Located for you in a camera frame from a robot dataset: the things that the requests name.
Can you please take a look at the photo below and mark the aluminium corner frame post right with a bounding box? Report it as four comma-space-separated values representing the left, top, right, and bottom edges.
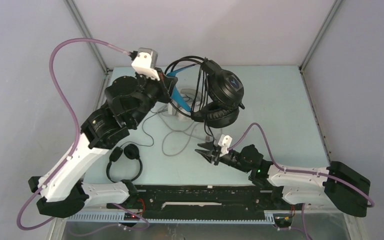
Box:
299, 0, 344, 74

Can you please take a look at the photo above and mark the grey USB headset cable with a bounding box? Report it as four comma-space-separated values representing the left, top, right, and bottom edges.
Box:
158, 109, 213, 158

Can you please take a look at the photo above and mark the small black on-ear headphones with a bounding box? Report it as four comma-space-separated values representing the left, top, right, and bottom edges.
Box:
105, 143, 144, 183

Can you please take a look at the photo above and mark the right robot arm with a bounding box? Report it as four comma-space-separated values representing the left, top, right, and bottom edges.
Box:
195, 142, 371, 218

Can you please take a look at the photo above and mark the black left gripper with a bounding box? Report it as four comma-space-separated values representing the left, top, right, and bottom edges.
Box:
127, 66, 177, 127

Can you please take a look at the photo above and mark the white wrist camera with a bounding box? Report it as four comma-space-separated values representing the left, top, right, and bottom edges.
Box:
213, 133, 233, 155
131, 47, 160, 81

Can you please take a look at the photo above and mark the white slotted cable duct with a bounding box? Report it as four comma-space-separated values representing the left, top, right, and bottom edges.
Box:
66, 211, 275, 225

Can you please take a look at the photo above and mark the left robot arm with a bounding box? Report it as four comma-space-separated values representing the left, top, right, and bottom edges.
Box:
28, 68, 178, 218

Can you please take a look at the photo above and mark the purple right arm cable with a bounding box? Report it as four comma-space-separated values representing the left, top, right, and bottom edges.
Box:
228, 122, 376, 209

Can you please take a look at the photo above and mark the white grey gaming headset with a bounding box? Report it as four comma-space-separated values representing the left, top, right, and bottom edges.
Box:
166, 87, 202, 122

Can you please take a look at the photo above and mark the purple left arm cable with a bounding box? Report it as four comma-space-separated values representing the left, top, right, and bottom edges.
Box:
16, 37, 135, 231

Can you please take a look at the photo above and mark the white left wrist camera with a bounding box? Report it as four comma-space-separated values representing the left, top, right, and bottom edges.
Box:
131, 47, 160, 81

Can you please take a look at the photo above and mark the aluminium corner frame post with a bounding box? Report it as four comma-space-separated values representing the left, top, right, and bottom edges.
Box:
63, 0, 110, 75
299, 0, 344, 74

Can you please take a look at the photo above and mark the black blue gaming headset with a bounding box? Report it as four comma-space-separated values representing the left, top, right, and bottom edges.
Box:
164, 55, 245, 129

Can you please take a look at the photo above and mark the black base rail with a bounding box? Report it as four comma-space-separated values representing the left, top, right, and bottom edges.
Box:
121, 185, 302, 220

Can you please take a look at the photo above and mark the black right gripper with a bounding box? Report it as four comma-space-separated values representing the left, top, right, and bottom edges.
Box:
195, 140, 251, 174

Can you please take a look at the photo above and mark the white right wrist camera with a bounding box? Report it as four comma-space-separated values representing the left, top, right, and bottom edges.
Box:
213, 133, 233, 155

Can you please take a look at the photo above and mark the aluminium corner frame post left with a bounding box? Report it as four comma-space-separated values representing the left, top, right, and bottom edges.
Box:
63, 0, 110, 75

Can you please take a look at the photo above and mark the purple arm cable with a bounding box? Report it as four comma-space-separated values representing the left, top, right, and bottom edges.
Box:
228, 122, 376, 209
16, 37, 135, 231

